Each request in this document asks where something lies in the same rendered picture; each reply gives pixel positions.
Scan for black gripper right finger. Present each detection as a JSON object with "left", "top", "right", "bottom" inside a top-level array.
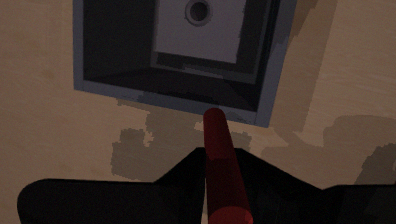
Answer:
[{"left": 234, "top": 148, "right": 396, "bottom": 224}]

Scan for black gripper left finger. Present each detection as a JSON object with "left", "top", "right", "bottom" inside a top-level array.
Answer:
[{"left": 17, "top": 147, "right": 206, "bottom": 224}]

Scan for dark red peg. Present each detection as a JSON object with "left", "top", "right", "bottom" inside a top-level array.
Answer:
[{"left": 203, "top": 108, "right": 253, "bottom": 224}]

